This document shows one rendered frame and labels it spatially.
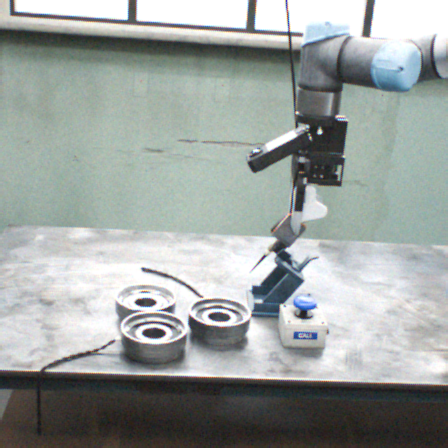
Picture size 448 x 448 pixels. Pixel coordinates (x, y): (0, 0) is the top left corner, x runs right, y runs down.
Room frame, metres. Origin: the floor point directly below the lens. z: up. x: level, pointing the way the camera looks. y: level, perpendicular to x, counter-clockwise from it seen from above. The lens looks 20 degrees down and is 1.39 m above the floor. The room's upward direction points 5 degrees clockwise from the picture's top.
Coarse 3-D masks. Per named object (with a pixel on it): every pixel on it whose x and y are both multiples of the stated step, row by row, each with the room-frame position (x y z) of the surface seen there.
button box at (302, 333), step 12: (288, 312) 1.08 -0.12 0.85; (312, 312) 1.08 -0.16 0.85; (288, 324) 1.04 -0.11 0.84; (300, 324) 1.04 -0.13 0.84; (312, 324) 1.04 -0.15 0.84; (324, 324) 1.04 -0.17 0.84; (288, 336) 1.04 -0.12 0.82; (300, 336) 1.04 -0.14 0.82; (312, 336) 1.04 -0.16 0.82; (324, 336) 1.04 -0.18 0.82; (312, 348) 1.04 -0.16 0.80
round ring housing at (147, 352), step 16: (128, 320) 1.02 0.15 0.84; (144, 320) 1.04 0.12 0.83; (160, 320) 1.04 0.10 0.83; (176, 320) 1.04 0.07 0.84; (128, 336) 0.96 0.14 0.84; (144, 336) 0.98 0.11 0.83; (160, 336) 1.02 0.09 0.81; (128, 352) 0.97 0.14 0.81; (144, 352) 0.95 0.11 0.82; (160, 352) 0.95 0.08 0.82; (176, 352) 0.97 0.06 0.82
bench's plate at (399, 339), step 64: (0, 256) 1.31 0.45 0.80; (64, 256) 1.34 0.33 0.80; (128, 256) 1.37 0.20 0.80; (256, 256) 1.42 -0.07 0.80; (320, 256) 1.45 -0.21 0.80; (384, 256) 1.48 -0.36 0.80; (0, 320) 1.05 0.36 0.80; (64, 320) 1.07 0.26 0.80; (256, 320) 1.13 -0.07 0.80; (384, 320) 1.17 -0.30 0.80; (192, 384) 0.93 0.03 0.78; (256, 384) 0.94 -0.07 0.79; (320, 384) 0.95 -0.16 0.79; (384, 384) 0.96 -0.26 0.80
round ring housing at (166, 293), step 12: (132, 288) 1.14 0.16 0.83; (144, 288) 1.15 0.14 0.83; (156, 288) 1.15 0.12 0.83; (168, 288) 1.14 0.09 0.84; (120, 300) 1.10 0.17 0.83; (132, 300) 1.11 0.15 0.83; (144, 300) 1.12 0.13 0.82; (156, 300) 1.11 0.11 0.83; (168, 300) 1.12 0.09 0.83; (120, 312) 1.07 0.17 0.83; (132, 312) 1.05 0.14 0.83; (168, 312) 1.07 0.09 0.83
